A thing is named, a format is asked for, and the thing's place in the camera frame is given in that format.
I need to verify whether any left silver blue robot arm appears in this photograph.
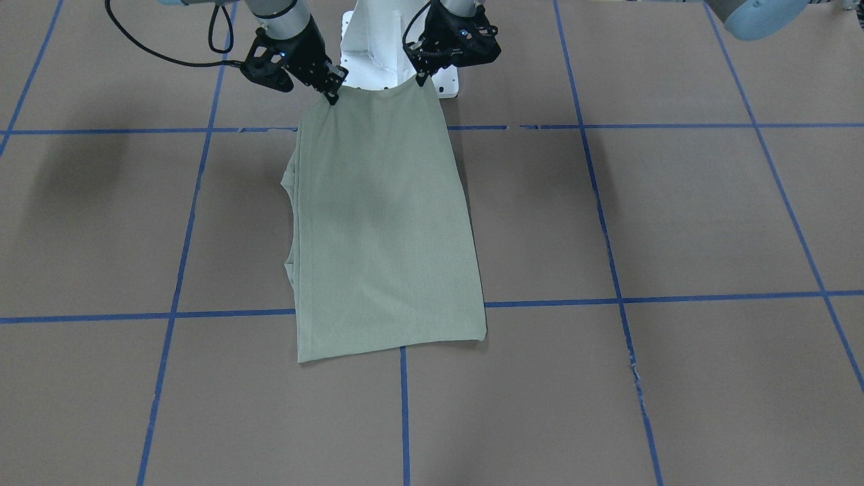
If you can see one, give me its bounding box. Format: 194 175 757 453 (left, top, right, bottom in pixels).
402 1 811 86

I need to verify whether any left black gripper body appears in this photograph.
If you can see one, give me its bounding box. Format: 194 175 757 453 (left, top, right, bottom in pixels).
422 1 487 68

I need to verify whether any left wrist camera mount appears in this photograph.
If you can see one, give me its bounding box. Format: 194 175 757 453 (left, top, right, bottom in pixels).
453 20 501 68

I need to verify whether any green long-sleeve shirt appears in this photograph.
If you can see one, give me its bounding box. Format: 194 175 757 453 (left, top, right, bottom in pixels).
281 78 487 363

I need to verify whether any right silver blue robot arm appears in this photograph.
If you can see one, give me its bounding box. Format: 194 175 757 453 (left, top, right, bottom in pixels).
240 1 348 107

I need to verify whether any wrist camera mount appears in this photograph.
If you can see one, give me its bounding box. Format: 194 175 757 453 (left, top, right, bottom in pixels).
240 43 294 93
453 20 501 68

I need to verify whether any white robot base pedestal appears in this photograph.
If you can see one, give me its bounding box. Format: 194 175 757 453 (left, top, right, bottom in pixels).
340 1 427 91

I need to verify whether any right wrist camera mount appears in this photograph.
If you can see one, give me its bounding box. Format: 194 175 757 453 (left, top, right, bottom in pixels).
240 43 294 93

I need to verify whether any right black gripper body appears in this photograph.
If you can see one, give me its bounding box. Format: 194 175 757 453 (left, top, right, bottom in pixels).
267 18 334 88

